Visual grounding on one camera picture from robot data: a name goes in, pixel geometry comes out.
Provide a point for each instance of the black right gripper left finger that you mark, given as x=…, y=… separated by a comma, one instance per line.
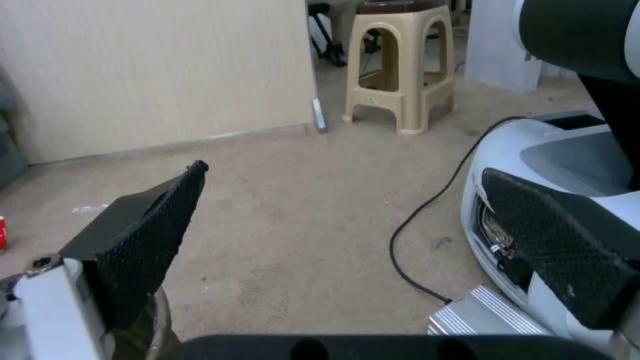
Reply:
x=145, y=240

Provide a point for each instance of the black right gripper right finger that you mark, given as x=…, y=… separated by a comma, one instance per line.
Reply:
x=560, y=240

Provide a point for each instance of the red drink can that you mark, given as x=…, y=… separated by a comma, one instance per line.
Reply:
x=3, y=234

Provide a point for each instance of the silver ribbed metal box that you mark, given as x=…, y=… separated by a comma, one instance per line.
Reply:
x=470, y=315

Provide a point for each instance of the grey upholstered furniture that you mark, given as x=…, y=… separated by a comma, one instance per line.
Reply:
x=7, y=127

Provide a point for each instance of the black robot waist column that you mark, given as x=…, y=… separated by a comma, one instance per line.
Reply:
x=590, y=41

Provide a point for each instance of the white cabinet panel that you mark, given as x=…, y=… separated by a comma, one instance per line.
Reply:
x=500, y=41

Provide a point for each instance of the small grey flat bar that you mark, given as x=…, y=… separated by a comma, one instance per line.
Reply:
x=318, y=114

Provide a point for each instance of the beige plastic stool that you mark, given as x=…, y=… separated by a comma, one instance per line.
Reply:
x=400, y=71

